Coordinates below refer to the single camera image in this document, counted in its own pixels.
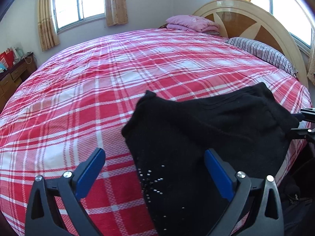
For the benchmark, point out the round wooden headboard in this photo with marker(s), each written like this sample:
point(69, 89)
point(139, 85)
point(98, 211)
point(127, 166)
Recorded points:
point(239, 18)

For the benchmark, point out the wooden desk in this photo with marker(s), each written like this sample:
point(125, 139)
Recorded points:
point(14, 77)

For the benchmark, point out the pink folded blanket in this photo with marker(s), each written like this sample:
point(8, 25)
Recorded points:
point(193, 24)

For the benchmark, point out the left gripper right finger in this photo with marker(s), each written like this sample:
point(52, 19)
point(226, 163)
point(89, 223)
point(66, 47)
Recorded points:
point(254, 203)

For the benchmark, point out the beige curtain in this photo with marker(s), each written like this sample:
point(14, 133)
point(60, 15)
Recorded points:
point(116, 12)
point(47, 30)

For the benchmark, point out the window with blue frame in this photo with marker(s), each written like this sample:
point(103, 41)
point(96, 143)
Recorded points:
point(68, 13)

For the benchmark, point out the black pants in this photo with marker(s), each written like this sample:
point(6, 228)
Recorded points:
point(168, 140)

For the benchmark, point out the red plaid bed sheet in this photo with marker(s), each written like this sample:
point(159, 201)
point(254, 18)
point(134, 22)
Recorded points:
point(82, 97)

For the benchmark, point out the right beige curtain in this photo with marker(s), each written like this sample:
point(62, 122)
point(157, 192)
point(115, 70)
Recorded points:
point(116, 12)

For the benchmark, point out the side window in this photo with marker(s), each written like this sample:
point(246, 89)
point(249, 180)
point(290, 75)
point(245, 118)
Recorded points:
point(292, 17)

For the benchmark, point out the left beige curtain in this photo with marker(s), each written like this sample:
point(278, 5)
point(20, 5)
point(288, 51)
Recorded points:
point(47, 30)

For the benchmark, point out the striped pillow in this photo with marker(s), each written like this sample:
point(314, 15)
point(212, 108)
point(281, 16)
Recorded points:
point(264, 52)

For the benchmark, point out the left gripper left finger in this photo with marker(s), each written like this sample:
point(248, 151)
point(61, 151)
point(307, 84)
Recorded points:
point(43, 216)

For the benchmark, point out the red gift bag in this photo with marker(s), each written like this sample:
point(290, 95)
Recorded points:
point(7, 58)

